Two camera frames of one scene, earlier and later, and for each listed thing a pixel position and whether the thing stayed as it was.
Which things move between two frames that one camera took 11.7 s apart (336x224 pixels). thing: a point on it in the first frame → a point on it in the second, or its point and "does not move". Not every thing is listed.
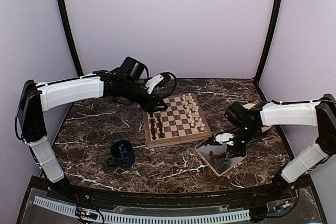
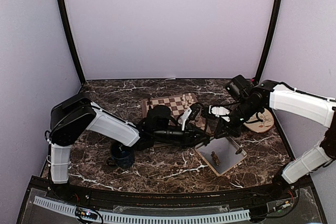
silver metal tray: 223,164 does not move
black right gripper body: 242,150 → 235,130
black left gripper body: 146,105 → 186,141
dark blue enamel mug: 122,154 does not move
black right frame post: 276,14 does not move
